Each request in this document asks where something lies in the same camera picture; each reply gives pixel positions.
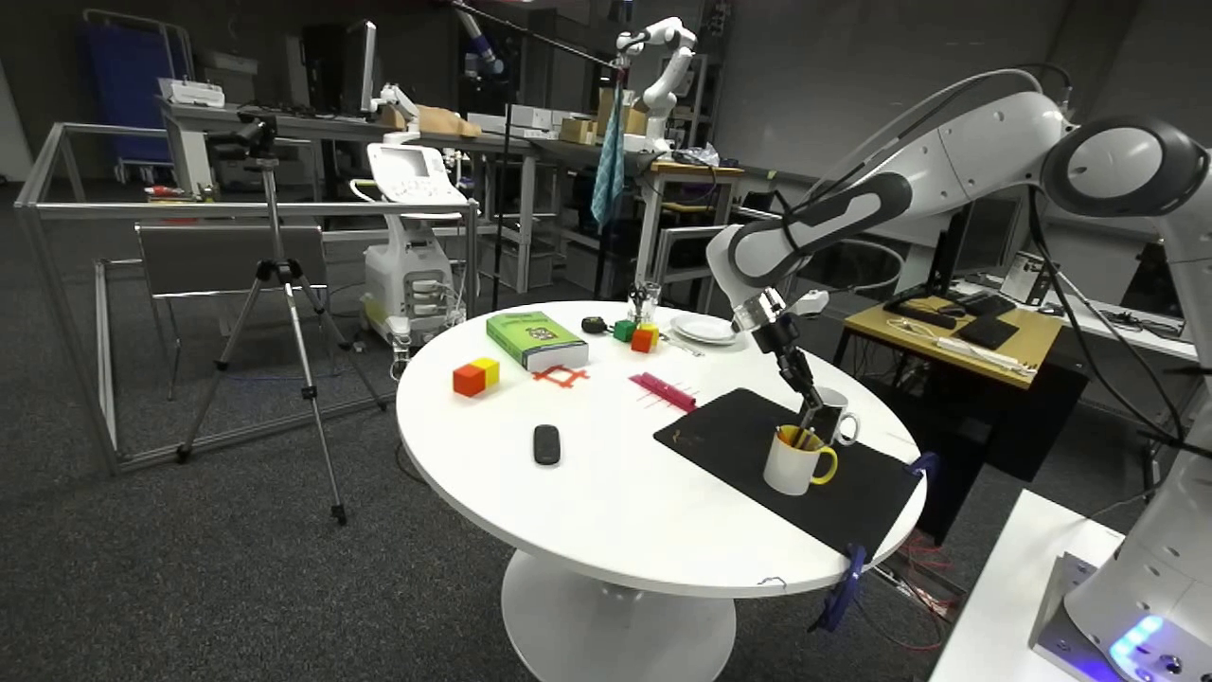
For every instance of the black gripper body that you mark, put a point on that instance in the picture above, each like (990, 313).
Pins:
(786, 337)

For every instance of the black pen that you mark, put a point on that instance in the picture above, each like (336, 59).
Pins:
(808, 428)

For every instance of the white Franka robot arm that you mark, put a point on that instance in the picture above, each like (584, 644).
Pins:
(958, 152)

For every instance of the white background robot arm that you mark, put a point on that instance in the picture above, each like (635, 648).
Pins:
(668, 77)

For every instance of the yellow mug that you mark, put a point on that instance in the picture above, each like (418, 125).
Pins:
(789, 472)

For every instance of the small white plate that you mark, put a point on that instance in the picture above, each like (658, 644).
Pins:
(706, 327)

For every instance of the black table mat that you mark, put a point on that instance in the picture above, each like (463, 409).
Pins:
(733, 436)

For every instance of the large white plate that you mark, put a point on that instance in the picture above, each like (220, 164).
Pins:
(683, 337)

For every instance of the black round bin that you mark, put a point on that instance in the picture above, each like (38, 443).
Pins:
(871, 270)

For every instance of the blue spring clamp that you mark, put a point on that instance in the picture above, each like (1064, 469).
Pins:
(924, 462)

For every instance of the pink ruler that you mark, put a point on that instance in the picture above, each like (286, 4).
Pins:
(664, 390)

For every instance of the red cube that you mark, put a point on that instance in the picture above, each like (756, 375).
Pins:
(466, 380)
(645, 337)

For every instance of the clear drinking glass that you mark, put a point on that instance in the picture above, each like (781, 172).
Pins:
(645, 303)

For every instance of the green block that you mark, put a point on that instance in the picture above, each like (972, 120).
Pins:
(621, 331)

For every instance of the black desk pad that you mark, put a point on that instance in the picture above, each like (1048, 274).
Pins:
(990, 331)

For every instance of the wooden desk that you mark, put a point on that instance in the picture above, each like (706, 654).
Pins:
(997, 361)

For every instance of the small black object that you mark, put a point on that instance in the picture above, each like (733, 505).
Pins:
(592, 322)

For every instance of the blue tape piece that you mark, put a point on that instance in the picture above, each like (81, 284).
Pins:
(839, 591)

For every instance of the orange plastic piece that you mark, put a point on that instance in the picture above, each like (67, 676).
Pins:
(559, 375)

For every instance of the teal hanging cloth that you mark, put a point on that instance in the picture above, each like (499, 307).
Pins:
(606, 172)

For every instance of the green book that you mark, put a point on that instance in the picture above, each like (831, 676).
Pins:
(531, 335)

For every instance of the black computer mouse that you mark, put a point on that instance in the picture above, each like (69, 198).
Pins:
(548, 443)

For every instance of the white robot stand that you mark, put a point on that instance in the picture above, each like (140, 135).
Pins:
(997, 609)

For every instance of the yellow cube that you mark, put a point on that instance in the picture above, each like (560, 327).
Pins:
(491, 370)

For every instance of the white machine cart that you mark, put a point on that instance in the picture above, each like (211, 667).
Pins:
(411, 284)

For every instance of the cardboard box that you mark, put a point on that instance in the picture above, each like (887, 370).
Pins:
(442, 123)

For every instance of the grey flat panel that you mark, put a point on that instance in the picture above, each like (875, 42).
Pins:
(228, 259)

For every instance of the blue panel cart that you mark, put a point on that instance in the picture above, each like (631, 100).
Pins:
(126, 77)

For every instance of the white table pedestal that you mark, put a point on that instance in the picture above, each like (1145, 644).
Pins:
(606, 630)

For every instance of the grey metal frame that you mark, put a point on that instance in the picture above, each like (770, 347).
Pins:
(250, 210)

